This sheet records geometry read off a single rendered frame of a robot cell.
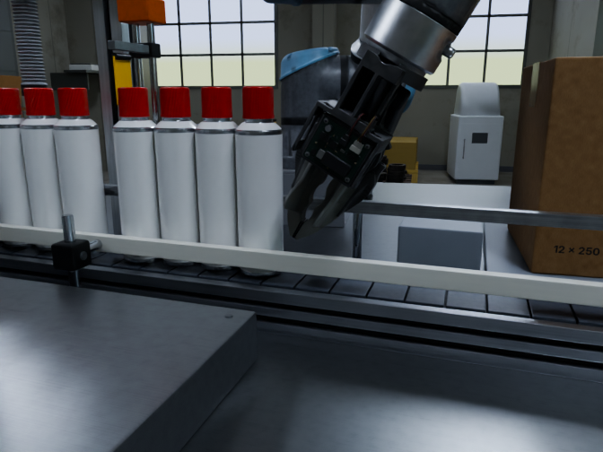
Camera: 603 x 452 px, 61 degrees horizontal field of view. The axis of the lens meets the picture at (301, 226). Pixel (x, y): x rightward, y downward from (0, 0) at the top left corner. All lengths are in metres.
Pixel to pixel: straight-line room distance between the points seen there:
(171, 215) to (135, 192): 0.05
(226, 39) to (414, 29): 7.85
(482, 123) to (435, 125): 1.31
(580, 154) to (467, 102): 6.07
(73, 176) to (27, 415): 0.36
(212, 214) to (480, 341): 0.31
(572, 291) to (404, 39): 0.27
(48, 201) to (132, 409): 0.41
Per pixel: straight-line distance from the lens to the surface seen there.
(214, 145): 0.57
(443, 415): 0.45
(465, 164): 6.72
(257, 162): 0.55
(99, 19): 0.83
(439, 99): 7.87
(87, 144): 0.68
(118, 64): 0.67
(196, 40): 8.46
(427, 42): 0.48
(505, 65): 7.96
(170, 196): 0.61
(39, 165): 0.72
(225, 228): 0.59
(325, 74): 1.02
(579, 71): 0.71
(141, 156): 0.62
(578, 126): 0.72
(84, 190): 0.69
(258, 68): 8.13
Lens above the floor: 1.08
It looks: 14 degrees down
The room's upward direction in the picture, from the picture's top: straight up
